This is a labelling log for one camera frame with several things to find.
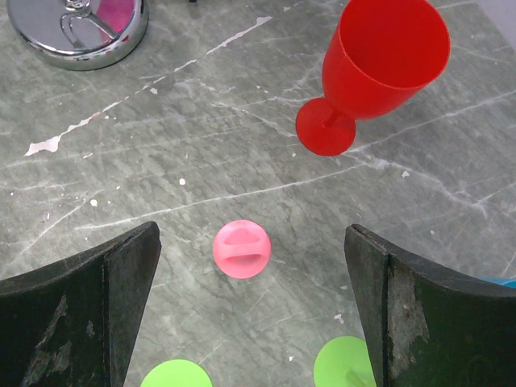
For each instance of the green wine glass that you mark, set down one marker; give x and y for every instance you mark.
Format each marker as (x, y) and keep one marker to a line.
(177, 373)
(343, 361)

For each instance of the red plastic wine glass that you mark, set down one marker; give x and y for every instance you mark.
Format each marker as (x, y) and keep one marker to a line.
(381, 54)

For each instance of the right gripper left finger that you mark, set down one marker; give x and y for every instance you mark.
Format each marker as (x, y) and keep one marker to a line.
(75, 322)

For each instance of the chrome wine glass rack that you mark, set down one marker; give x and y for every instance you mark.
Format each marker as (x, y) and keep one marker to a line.
(79, 35)

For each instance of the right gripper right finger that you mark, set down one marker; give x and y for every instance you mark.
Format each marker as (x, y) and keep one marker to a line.
(426, 324)

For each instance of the green wine glass rear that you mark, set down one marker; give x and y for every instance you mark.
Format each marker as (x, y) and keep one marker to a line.
(343, 361)

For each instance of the small pink-capped bottle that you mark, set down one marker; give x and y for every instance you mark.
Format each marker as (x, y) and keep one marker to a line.
(241, 249)

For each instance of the blue wine glass far right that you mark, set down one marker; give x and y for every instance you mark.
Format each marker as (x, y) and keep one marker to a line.
(501, 281)

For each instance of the green wine glass front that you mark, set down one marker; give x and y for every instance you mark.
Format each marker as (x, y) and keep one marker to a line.
(177, 373)

